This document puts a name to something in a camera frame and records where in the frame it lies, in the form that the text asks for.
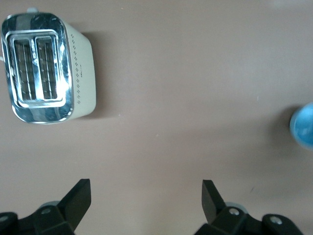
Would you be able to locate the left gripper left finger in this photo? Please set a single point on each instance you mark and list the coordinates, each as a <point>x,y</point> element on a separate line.
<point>71,205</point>

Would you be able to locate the chrome and cream toaster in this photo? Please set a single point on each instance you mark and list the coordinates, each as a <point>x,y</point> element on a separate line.
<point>41,66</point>

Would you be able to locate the blue ceramic bowl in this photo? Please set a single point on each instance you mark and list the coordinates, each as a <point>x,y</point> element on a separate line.
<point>303,127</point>

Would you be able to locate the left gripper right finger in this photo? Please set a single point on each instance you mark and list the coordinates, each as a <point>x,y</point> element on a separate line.
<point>215,208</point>

